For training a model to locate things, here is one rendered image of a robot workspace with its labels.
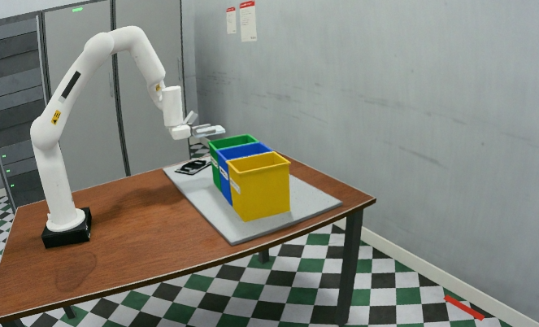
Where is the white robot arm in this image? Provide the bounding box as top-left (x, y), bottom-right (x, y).
top-left (30, 26), bottom-right (198, 232)

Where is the yellow open-top bin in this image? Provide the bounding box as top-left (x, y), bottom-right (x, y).
top-left (226, 151), bottom-right (291, 222)

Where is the blue bin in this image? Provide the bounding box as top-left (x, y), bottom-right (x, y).
top-left (216, 142), bottom-right (273, 206)

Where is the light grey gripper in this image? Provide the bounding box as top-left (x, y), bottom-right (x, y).
top-left (166, 123), bottom-right (216, 140)

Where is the green open-top bin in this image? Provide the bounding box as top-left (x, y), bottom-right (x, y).
top-left (207, 134), bottom-right (260, 193)

